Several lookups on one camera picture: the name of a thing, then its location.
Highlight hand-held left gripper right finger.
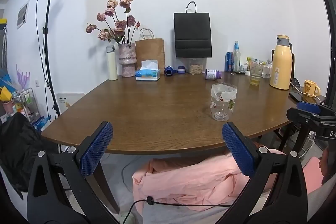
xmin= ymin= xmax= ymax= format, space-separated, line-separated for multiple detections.
xmin=217 ymin=122 xmax=308 ymax=224

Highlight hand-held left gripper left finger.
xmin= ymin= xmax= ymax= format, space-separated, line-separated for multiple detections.
xmin=26 ymin=121 xmax=119 ymax=224

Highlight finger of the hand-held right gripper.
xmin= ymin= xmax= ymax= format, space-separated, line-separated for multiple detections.
xmin=286 ymin=107 xmax=336 ymax=135
xmin=297 ymin=101 xmax=336 ymax=115

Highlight clear printed plastic cup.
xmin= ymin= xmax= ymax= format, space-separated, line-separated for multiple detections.
xmin=210 ymin=83 xmax=237 ymax=122

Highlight person's right hand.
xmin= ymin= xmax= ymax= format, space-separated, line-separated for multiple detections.
xmin=320 ymin=147 xmax=336 ymax=186

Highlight black phone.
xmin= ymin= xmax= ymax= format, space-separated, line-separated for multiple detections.
xmin=288 ymin=92 xmax=317 ymax=103

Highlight yellow mug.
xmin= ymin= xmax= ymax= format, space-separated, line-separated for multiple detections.
xmin=303 ymin=80 xmax=321 ymax=97

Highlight yellow thermos jug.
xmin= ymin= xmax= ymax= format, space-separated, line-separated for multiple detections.
xmin=270 ymin=34 xmax=293 ymax=90

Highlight white board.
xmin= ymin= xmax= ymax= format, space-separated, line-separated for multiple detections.
xmin=56 ymin=93 xmax=85 ymax=116

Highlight small white box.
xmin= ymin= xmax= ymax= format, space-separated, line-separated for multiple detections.
xmin=261 ymin=60 xmax=273 ymax=79

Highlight pink cloth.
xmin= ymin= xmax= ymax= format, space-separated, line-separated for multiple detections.
xmin=132 ymin=148 xmax=324 ymax=212

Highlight glass of yellow liquid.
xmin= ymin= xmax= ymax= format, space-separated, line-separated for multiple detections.
xmin=249 ymin=60 xmax=263 ymax=86

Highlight purple pill bottle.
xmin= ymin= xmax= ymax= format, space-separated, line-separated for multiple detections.
xmin=205 ymin=69 xmax=223 ymax=81

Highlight white thermos bottle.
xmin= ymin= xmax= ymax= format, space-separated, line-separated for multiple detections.
xmin=106 ymin=45 xmax=118 ymax=81

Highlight clear glass bottle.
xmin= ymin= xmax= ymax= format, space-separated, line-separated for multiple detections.
xmin=233 ymin=41 xmax=241 ymax=73

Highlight blue tissue box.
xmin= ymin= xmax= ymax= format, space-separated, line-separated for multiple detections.
xmin=135 ymin=59 xmax=161 ymax=81

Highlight blue drink can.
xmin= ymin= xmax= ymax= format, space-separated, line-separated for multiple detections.
xmin=225 ymin=51 xmax=234 ymax=72

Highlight pink stone vase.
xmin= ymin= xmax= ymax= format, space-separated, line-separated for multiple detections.
xmin=118 ymin=43 xmax=137 ymax=77

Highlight clear jar of oats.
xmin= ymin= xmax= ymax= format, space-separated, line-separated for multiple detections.
xmin=189 ymin=58 xmax=204 ymax=75

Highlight purple plastic hangers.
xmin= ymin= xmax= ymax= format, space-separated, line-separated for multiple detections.
xmin=15 ymin=64 xmax=31 ymax=94

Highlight black light stand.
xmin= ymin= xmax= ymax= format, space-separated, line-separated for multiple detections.
xmin=42 ymin=0 xmax=61 ymax=119

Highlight brown paper bag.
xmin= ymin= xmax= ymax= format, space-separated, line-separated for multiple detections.
xmin=135 ymin=28 xmax=165 ymax=71

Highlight black paper bag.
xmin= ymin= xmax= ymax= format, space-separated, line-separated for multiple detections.
xmin=173 ymin=1 xmax=212 ymax=59

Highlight dried pink roses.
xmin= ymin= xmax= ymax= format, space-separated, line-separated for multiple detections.
xmin=86 ymin=0 xmax=141 ymax=45

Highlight white charging cable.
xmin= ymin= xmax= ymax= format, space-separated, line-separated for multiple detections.
xmin=290 ymin=82 xmax=326 ymax=105

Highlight wire storage rack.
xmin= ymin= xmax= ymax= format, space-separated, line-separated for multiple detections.
xmin=12 ymin=88 xmax=42 ymax=130

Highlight black cable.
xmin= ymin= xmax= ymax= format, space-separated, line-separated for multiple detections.
xmin=121 ymin=196 xmax=231 ymax=224

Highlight wall poster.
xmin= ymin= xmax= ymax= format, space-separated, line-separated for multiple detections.
xmin=16 ymin=0 xmax=30 ymax=30

